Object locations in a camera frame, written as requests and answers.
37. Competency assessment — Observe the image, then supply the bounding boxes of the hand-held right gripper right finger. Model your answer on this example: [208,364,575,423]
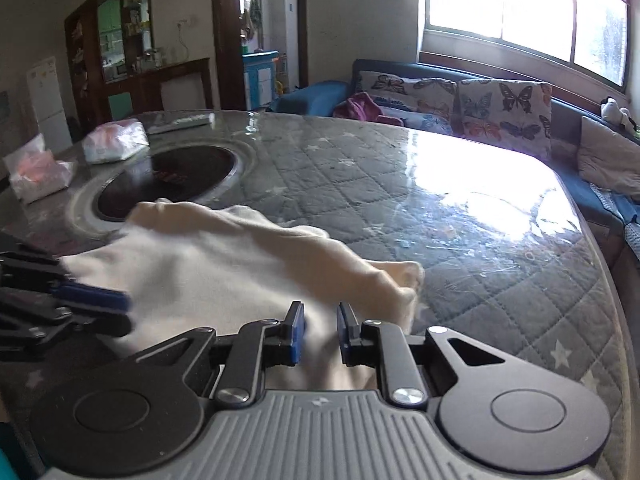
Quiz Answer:
[336,301,506,407]

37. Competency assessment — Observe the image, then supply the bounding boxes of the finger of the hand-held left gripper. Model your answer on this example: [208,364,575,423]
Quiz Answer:
[0,250,132,313]
[0,291,133,361]

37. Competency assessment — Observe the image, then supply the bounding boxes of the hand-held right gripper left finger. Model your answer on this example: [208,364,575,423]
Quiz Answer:
[135,301,307,408]

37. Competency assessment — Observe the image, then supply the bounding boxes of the cream sweatshirt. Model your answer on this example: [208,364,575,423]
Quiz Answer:
[60,199,426,391]

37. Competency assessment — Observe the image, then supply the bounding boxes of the clear plastic bag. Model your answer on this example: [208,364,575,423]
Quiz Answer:
[2,134,75,205]

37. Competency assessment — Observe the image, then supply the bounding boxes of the white tissue pack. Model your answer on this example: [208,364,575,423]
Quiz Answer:
[82,119,150,165]

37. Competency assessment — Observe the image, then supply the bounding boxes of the round black induction cooktop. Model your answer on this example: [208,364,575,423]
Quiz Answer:
[67,142,251,241]

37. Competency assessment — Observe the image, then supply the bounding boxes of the person's teal jacket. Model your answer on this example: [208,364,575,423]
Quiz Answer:
[0,417,13,480]

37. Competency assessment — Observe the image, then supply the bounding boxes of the white remote control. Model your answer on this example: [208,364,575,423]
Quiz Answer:
[147,114,210,135]

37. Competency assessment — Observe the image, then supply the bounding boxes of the white refrigerator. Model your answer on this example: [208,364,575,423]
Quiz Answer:
[26,56,73,153]

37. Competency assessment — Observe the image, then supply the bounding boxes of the dark wooden shelf cabinet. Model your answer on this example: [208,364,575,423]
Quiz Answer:
[64,0,213,121]

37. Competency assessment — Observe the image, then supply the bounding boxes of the butterfly print pillow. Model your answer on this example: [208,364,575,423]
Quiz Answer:
[457,79,553,161]
[356,71,458,133]
[380,105,455,136]

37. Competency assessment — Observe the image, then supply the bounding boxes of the pink cloth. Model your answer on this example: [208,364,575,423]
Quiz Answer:
[334,92,405,127]

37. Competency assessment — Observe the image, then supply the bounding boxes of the blue corner sofa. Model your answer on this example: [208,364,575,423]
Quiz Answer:
[265,58,640,281]

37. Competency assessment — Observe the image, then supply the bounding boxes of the light blue cabinet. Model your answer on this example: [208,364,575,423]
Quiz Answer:
[242,50,280,111]

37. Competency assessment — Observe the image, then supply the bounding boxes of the blue lace-trimmed sofa cover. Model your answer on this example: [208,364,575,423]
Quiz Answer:
[590,182,640,261]

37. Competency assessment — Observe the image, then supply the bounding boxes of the hanging towels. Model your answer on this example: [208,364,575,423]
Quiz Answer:
[242,0,263,41]

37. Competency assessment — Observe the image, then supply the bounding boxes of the grey pillow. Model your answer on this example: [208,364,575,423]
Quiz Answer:
[577,116,640,196]

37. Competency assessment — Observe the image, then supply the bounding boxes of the panda plush toy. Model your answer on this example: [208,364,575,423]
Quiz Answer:
[600,97,638,131]

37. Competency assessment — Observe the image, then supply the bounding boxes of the window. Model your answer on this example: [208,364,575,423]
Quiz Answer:
[420,0,628,88]

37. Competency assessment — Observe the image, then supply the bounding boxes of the dark wooden door frame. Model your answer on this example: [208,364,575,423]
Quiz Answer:
[211,0,307,111]

